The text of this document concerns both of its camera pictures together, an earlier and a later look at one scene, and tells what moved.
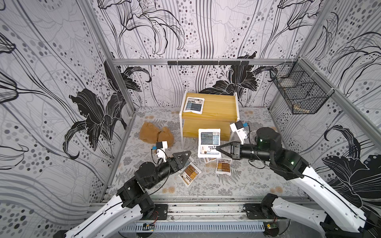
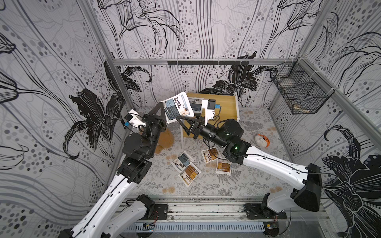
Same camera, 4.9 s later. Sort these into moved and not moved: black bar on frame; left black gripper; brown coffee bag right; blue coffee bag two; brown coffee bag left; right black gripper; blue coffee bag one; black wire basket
Moved: left black gripper; right black gripper; blue coffee bag two
Not moved: blue coffee bag one; black wire basket; black bar on frame; brown coffee bag right; brown coffee bag left
